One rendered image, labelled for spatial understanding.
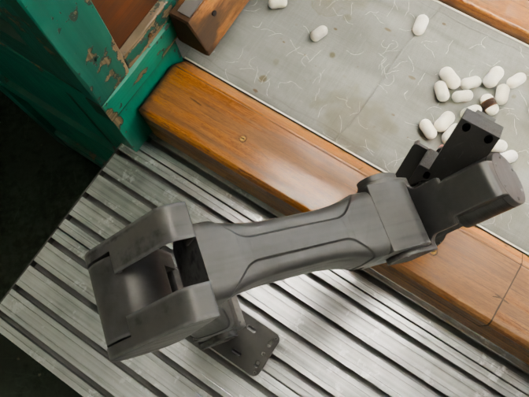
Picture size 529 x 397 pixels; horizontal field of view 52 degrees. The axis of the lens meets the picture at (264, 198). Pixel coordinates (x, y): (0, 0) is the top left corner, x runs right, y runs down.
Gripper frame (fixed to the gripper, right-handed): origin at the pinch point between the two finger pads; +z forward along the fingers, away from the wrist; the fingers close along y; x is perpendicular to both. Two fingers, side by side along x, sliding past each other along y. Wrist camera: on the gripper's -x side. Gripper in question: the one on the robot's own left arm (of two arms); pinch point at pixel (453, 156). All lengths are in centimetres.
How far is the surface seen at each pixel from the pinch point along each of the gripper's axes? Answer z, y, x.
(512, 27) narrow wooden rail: 23.3, 1.9, -12.8
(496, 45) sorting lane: 22.7, 2.5, -9.5
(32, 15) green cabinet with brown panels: -30, 44, -5
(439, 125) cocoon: 8.1, 3.5, 0.5
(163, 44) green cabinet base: -5.1, 43.5, 4.4
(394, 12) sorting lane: 20.4, 18.8, -7.5
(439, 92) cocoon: 11.9, 6.0, -2.5
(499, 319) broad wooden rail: -7.9, -16.1, 13.2
